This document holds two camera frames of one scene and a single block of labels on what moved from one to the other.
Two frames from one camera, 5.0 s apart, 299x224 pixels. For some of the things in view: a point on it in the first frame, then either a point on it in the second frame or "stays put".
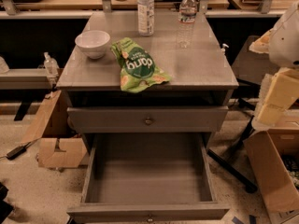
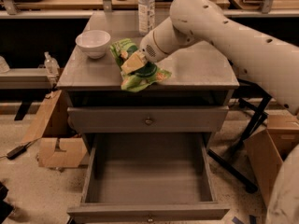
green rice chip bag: [137, 66] stays put
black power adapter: [17, 151] stays put
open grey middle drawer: [148, 178] stays put
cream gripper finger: [285, 88] -> [134, 63]
